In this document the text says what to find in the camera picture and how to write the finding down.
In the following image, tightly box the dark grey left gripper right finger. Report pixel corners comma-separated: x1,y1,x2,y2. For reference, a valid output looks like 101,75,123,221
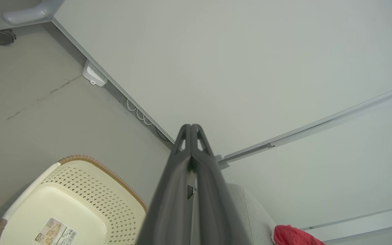
192,124,251,245

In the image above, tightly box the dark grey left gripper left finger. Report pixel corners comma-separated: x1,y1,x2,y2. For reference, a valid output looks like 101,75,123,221
135,124,193,245

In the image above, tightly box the plain red garment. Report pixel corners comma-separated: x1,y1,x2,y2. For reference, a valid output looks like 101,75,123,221
273,225,326,245

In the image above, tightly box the cream perforated laundry basket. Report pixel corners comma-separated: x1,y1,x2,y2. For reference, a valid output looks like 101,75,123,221
0,155,148,245

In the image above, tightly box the paper basket label sticker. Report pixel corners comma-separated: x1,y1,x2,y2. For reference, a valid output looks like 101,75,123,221
34,217,78,245

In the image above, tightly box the grey fabric sofa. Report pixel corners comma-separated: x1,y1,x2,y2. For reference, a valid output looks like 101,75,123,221
192,183,279,245

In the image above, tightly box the narrow white partition panel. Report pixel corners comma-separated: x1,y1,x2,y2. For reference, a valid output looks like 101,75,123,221
222,87,392,239

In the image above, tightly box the white power strip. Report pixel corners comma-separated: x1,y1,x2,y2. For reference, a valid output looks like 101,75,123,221
82,60,108,87

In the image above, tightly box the wide white partition panel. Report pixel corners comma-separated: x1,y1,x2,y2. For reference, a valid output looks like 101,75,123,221
0,0,392,164

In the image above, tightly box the coiled white cable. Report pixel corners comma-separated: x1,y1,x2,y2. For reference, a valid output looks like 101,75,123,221
126,99,154,126

